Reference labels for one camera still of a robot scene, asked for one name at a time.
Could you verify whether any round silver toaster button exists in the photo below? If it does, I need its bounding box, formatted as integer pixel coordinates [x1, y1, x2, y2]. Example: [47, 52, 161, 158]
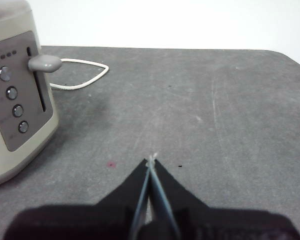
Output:
[0, 65, 12, 82]
[12, 103, 25, 118]
[17, 120, 30, 134]
[5, 85, 19, 101]

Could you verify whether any cream stainless steel toaster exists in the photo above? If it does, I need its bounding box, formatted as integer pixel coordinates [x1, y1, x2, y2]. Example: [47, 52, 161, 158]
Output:
[0, 0, 63, 189]

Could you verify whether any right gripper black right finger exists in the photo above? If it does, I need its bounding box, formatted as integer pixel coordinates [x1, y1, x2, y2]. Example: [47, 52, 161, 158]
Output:
[139, 159, 300, 240]

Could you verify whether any grey toaster lever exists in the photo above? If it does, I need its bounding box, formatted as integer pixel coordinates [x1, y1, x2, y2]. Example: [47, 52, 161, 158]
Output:
[27, 55, 63, 74]

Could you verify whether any white toaster power cord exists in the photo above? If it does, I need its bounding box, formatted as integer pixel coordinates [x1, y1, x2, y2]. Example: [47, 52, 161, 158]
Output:
[49, 57, 110, 92]

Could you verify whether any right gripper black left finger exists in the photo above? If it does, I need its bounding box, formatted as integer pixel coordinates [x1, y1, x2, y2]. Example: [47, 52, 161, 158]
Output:
[3, 158, 151, 240]

